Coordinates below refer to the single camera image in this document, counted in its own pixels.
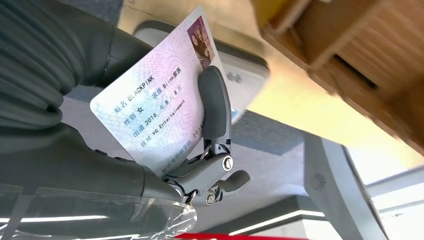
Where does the grey card reader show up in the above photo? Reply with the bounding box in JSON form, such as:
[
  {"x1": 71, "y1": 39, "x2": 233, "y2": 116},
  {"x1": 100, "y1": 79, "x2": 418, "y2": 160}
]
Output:
[{"x1": 132, "y1": 19, "x2": 271, "y2": 125}]

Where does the clear plastic wrap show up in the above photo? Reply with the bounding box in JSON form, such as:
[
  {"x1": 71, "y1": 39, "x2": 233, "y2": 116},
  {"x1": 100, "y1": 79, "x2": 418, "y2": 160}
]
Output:
[{"x1": 0, "y1": 183, "x2": 198, "y2": 240}]

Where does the red barrier belt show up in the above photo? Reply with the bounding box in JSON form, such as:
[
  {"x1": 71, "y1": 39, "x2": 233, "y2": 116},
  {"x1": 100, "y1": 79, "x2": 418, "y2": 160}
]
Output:
[{"x1": 175, "y1": 232, "x2": 309, "y2": 240}]

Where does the dark counter with light strip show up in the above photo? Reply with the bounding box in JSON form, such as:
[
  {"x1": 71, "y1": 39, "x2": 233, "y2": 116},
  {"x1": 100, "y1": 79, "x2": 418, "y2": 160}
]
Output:
[{"x1": 198, "y1": 194, "x2": 327, "y2": 237}]

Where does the wooden desk organizer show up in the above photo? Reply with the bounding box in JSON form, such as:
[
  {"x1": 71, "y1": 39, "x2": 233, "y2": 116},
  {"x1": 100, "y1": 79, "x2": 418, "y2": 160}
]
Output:
[{"x1": 250, "y1": 0, "x2": 424, "y2": 157}]

